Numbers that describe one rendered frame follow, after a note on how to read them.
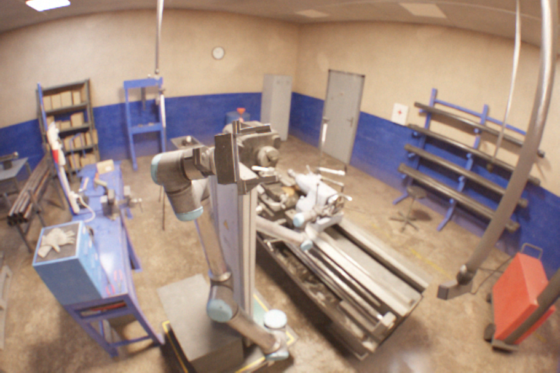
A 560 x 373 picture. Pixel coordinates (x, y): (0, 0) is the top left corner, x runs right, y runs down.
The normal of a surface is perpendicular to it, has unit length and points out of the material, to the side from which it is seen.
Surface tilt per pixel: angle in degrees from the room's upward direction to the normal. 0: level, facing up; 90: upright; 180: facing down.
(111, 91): 90
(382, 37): 90
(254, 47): 90
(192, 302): 0
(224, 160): 58
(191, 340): 0
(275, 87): 90
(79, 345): 0
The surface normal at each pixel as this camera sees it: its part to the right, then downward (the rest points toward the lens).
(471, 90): -0.82, 0.17
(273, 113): 0.56, 0.38
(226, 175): -0.11, -0.14
